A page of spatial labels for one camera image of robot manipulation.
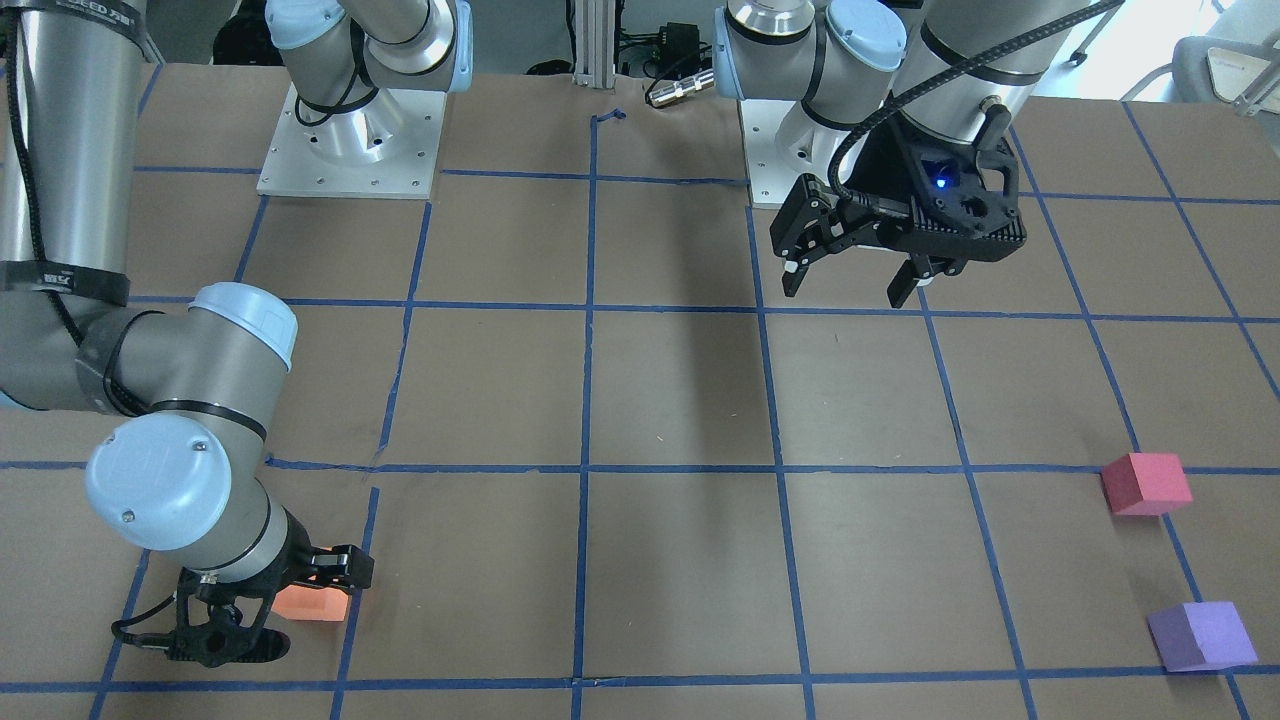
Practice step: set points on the aluminium frame post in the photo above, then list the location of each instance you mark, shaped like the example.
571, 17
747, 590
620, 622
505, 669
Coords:
594, 42

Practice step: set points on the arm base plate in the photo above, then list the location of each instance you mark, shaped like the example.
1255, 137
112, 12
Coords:
387, 150
772, 165

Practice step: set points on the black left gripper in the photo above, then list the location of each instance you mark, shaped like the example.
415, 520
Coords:
888, 160

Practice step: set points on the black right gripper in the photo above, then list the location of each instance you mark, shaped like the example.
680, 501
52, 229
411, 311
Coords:
299, 561

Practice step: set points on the red foam cube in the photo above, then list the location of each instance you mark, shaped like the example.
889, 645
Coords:
1145, 484

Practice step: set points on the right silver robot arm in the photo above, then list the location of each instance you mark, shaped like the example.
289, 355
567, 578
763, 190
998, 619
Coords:
196, 391

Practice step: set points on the purple foam cube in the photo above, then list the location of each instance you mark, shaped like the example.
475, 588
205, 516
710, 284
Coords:
1201, 636

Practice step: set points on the orange foam cube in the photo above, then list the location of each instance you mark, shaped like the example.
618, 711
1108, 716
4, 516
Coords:
310, 604

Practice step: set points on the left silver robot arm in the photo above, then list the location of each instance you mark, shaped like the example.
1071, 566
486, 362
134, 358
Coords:
959, 70

